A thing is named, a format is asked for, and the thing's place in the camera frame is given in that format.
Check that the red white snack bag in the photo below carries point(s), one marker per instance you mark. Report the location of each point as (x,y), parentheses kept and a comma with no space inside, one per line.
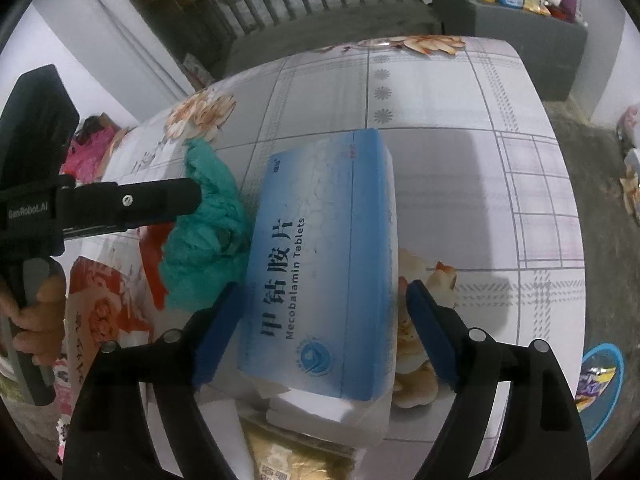
(115,305)

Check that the person's left hand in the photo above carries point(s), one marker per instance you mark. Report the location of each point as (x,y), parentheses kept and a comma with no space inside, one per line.
(42,330)

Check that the blue plastic basket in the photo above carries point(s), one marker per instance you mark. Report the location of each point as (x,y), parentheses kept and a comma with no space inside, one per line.
(600,422)

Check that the blue white medicine box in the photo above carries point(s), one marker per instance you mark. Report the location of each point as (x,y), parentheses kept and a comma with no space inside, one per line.
(320,260)

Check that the purple snack bag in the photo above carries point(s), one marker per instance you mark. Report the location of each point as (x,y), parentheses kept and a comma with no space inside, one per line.
(587,387)

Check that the teal tissue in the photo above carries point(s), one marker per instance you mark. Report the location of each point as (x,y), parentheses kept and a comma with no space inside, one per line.
(210,250)

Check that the plain white box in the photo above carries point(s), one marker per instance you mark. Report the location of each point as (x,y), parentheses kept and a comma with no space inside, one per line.
(325,415)

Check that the white plastic bag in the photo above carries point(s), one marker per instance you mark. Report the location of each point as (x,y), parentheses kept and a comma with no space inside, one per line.
(631,127)

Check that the printed paper carton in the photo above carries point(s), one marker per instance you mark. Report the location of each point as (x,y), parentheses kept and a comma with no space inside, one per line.
(631,185)

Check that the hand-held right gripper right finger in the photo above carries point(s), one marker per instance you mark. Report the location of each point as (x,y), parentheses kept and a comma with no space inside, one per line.
(430,335)

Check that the magenta patterned cloth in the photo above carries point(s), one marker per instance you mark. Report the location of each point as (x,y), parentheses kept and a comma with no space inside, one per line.
(95,155)

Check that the gold foil packet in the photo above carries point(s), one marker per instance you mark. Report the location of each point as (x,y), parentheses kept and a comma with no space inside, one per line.
(290,455)

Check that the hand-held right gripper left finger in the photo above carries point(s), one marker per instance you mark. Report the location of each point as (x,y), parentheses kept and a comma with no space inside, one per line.
(215,340)

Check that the purple box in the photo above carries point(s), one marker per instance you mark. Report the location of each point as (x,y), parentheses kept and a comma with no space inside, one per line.
(570,2)

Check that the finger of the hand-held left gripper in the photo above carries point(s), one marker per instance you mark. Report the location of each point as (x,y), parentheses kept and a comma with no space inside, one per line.
(140,202)

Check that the grey cabinet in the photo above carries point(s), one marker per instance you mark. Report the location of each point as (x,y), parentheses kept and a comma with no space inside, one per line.
(525,50)

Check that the floral tablecloth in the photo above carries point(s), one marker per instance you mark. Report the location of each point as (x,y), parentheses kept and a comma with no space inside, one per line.
(450,160)

